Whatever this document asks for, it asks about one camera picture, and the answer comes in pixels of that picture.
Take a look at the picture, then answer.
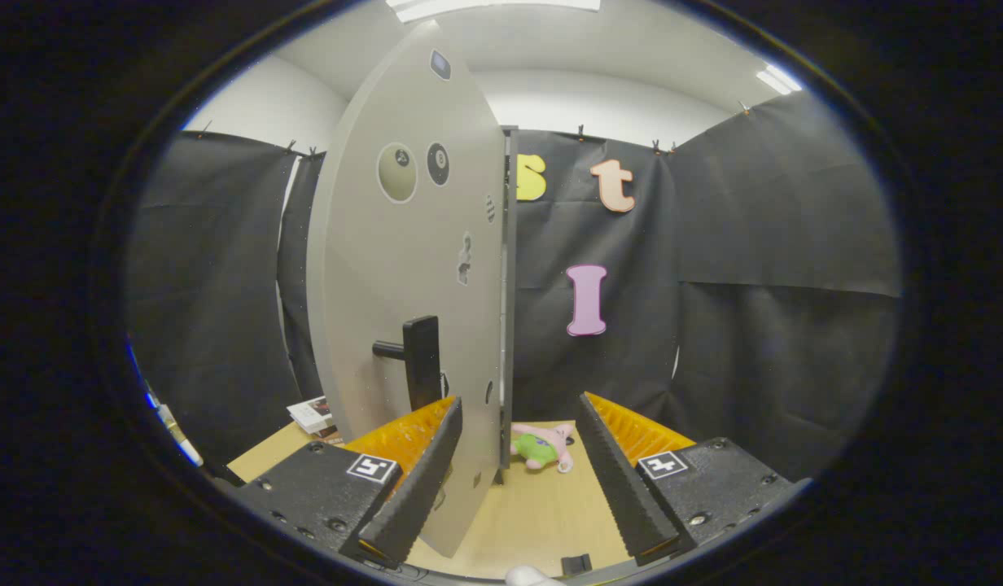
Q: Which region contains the long ceiling light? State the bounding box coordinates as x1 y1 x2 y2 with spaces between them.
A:
386 0 602 23

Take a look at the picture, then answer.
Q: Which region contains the green and pink plush toy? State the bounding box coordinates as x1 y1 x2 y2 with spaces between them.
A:
510 422 576 474

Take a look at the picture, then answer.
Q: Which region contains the black cabinet door handle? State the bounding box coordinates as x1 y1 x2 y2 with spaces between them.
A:
372 315 444 412

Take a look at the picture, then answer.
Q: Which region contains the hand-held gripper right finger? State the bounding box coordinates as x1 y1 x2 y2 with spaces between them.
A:
576 392 795 566

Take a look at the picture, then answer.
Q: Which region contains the white and gold box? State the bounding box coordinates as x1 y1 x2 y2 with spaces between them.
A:
143 383 203 466

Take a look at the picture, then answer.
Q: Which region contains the short ceiling light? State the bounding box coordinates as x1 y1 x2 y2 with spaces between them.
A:
756 63 804 96

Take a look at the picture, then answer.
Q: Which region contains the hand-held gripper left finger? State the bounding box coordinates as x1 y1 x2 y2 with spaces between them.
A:
229 396 463 571

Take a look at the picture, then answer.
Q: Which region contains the black backdrop cloth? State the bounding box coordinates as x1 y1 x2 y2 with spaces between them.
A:
127 90 903 481

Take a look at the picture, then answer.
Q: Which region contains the white book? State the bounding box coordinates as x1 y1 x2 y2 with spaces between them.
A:
287 396 333 435

